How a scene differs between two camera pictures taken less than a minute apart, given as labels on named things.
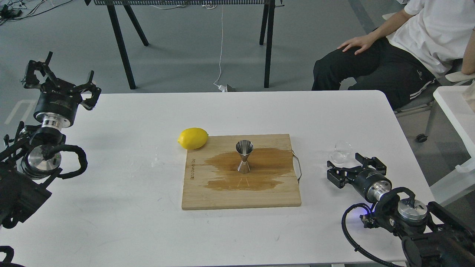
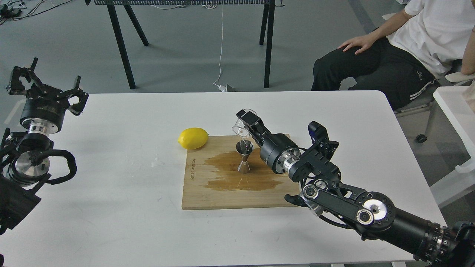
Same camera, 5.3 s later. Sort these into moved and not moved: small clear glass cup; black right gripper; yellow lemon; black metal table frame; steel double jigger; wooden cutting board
Moved: black right gripper; small clear glass cup
Not moved: steel double jigger; wooden cutting board; black metal table frame; yellow lemon
